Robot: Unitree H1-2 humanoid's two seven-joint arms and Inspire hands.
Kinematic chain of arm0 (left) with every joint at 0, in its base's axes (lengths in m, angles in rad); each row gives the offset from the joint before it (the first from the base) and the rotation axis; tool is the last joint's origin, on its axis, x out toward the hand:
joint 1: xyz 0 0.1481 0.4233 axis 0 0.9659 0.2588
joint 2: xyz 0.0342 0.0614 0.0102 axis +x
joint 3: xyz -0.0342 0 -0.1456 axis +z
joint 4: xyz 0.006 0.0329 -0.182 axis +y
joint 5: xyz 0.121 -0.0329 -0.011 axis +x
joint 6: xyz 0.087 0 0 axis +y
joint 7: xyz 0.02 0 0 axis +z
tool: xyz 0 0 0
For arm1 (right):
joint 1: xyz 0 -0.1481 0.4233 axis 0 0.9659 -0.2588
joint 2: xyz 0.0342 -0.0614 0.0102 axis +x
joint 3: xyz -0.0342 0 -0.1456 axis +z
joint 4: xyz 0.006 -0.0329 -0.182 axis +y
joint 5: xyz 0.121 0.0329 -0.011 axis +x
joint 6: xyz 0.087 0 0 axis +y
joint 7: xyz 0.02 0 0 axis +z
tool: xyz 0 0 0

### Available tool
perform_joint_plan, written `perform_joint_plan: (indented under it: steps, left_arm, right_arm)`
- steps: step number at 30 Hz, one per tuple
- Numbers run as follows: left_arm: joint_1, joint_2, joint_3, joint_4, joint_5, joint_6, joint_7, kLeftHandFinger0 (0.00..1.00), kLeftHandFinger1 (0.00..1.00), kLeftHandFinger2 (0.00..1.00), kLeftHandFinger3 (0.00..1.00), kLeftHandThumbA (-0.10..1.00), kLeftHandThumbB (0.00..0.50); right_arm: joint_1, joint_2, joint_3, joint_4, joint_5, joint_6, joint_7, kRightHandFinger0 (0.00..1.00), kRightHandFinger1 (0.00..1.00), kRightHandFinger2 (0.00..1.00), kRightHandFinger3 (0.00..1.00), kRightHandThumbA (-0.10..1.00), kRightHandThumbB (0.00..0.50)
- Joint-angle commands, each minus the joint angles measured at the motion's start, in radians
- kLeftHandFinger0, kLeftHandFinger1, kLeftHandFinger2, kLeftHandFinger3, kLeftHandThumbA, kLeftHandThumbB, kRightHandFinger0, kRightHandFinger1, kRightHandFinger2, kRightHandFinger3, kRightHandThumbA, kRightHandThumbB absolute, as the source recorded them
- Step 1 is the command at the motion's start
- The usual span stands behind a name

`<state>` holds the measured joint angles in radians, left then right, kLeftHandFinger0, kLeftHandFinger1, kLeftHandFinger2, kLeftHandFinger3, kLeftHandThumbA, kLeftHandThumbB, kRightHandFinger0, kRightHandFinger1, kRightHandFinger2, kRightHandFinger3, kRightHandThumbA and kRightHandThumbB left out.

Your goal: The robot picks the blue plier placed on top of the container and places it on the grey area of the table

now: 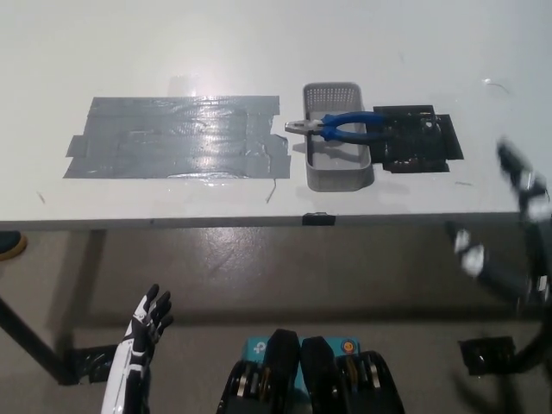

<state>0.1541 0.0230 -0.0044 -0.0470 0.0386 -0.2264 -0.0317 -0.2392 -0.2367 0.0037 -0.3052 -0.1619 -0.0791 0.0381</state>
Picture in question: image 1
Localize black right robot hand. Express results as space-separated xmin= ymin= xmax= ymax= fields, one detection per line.
xmin=445 ymin=136 xmax=552 ymax=312

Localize white and black left hand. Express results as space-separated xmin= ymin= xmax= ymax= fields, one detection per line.
xmin=99 ymin=283 xmax=175 ymax=414

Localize blue handled pliers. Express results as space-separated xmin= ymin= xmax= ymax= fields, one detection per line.
xmin=284 ymin=111 xmax=393 ymax=146

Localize black robot torso blocks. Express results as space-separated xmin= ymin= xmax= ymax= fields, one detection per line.
xmin=217 ymin=328 xmax=406 ymax=414

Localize grey vertical table leg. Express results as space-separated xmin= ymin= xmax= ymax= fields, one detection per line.
xmin=55 ymin=229 xmax=108 ymax=353

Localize black diagonal table brace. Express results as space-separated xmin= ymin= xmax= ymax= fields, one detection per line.
xmin=0 ymin=296 xmax=73 ymax=386
xmin=506 ymin=317 xmax=552 ymax=375

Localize teal router box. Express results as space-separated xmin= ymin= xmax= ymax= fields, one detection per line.
xmin=245 ymin=335 xmax=367 ymax=392

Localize round green and tan object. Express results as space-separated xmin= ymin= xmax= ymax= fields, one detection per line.
xmin=0 ymin=230 xmax=28 ymax=261

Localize grey perforated plastic basket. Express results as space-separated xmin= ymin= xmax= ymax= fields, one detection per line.
xmin=302 ymin=81 xmax=374 ymax=191

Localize small black edge tape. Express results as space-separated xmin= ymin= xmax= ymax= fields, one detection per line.
xmin=302 ymin=211 xmax=336 ymax=227

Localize grey duct tape patch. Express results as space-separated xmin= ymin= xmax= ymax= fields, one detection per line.
xmin=63 ymin=95 xmax=292 ymax=180

